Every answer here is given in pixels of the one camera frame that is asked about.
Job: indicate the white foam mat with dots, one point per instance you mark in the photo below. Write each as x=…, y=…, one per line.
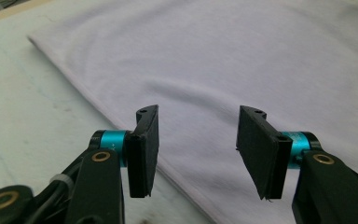
x=28, y=93

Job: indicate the lilac cat-print towel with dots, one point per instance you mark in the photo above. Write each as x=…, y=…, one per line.
x=230, y=62

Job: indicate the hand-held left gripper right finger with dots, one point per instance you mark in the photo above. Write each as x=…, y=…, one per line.
x=261, y=149

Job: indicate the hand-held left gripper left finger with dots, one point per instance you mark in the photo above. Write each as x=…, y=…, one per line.
x=143, y=155

